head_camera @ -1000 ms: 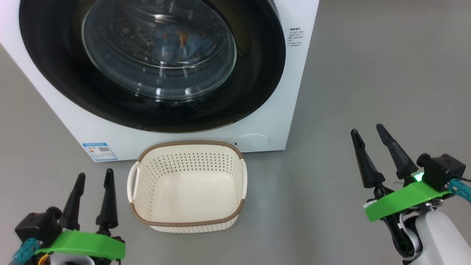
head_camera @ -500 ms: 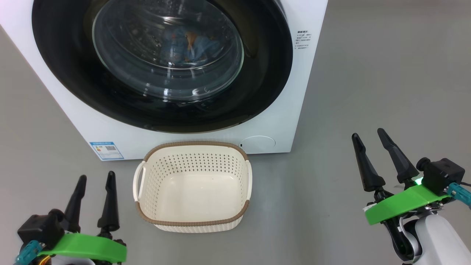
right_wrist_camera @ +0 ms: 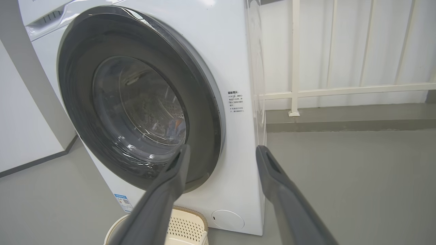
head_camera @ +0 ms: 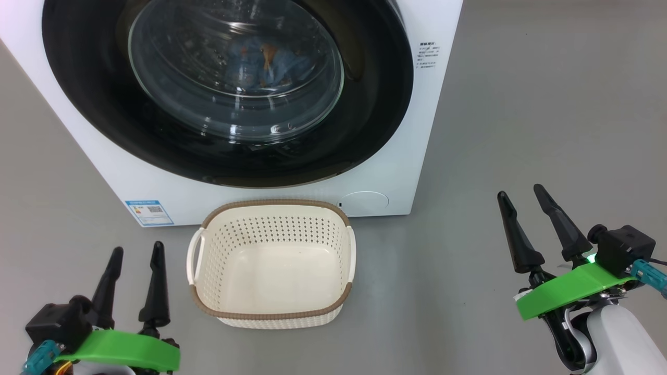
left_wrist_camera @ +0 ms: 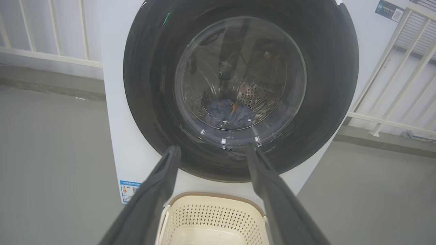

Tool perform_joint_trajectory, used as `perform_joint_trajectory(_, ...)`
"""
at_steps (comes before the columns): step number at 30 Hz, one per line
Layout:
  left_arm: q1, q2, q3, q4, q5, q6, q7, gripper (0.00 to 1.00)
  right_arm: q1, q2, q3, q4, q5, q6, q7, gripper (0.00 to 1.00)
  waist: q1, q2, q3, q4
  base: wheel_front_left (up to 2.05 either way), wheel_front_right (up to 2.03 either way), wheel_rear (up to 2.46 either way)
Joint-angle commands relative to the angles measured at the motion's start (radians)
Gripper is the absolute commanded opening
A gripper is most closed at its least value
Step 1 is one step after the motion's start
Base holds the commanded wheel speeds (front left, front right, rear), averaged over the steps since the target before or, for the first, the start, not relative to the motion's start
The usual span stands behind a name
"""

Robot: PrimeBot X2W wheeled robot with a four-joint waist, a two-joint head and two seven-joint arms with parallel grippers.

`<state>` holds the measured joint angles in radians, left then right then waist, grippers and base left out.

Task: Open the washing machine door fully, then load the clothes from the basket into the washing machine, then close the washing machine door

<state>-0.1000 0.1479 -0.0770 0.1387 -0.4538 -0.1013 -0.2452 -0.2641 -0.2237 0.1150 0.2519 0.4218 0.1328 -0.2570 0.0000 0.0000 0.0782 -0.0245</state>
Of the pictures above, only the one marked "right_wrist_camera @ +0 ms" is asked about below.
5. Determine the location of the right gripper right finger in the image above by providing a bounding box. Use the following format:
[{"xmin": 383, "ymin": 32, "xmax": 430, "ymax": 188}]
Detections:
[{"xmin": 255, "ymin": 145, "xmax": 340, "ymax": 245}]

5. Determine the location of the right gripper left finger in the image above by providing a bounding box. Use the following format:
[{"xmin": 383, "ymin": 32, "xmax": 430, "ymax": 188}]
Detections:
[{"xmin": 109, "ymin": 143, "xmax": 191, "ymax": 245}]

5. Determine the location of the blue fox-print garment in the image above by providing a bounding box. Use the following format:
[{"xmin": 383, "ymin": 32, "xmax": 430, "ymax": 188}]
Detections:
[{"xmin": 166, "ymin": 117, "xmax": 187, "ymax": 138}]

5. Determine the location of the black round glass washer door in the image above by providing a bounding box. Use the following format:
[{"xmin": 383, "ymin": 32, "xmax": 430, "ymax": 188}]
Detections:
[{"xmin": 57, "ymin": 5, "xmax": 225, "ymax": 195}]

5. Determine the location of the cream perforated laundry basket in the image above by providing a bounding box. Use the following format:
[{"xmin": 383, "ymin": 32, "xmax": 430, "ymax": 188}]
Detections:
[{"xmin": 104, "ymin": 205, "xmax": 209, "ymax": 245}]

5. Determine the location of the white front-load washing machine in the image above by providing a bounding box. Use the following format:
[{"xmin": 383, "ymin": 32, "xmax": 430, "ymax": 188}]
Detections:
[{"xmin": 18, "ymin": 0, "xmax": 267, "ymax": 236}]

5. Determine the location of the blue energy label sticker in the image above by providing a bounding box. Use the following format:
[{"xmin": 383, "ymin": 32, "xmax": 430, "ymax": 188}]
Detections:
[{"xmin": 114, "ymin": 194, "xmax": 134, "ymax": 213}]

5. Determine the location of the round white filter cover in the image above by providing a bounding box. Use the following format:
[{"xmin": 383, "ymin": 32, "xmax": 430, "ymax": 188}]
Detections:
[{"xmin": 211, "ymin": 209, "xmax": 245, "ymax": 230}]

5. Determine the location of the black text instruction label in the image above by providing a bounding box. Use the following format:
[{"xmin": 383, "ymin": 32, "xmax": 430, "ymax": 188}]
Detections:
[{"xmin": 227, "ymin": 90, "xmax": 245, "ymax": 114}]

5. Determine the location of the white metal railing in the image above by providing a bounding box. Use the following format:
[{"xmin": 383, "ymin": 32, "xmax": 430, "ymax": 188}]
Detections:
[{"xmin": 255, "ymin": 0, "xmax": 436, "ymax": 117}]

